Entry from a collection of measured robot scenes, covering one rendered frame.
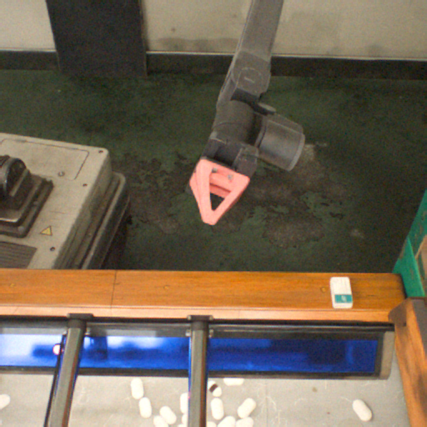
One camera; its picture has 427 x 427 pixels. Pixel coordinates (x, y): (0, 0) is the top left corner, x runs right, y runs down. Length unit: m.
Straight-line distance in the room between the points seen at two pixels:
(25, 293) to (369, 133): 1.91
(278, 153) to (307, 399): 0.48
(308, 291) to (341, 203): 1.25
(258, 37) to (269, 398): 0.62
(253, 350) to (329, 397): 0.39
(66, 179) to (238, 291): 0.83
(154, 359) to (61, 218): 1.02
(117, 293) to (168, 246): 1.05
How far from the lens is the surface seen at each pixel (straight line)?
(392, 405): 1.11
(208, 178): 0.71
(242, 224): 2.26
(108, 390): 1.09
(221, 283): 1.16
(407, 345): 1.07
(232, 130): 0.77
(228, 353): 0.73
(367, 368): 0.76
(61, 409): 0.67
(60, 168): 1.85
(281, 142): 0.80
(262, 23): 1.00
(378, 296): 1.19
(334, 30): 2.90
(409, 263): 1.19
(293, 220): 2.29
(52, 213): 1.73
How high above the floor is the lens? 1.73
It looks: 49 degrees down
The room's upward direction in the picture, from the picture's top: straight up
